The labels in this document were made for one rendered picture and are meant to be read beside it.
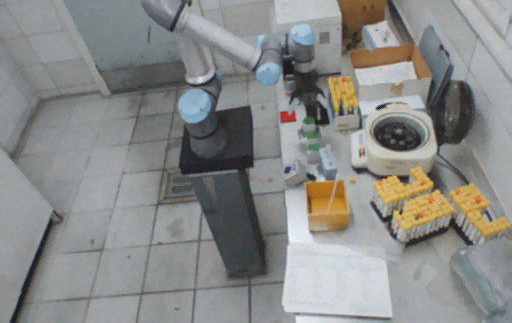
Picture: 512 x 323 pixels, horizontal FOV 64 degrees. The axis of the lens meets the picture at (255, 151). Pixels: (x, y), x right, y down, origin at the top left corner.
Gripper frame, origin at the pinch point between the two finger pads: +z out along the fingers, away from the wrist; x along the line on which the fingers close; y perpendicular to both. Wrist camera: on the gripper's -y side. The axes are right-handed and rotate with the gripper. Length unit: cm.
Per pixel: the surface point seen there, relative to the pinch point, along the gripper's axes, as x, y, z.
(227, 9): 32, 172, 40
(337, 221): -1.1, -45.8, 6.6
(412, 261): -21, -60, 12
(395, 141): -27.3, -20.4, 1.4
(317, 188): 2.8, -32.6, 5.2
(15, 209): 161, 27, 59
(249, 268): 38, -13, 91
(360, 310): -1, -73, 10
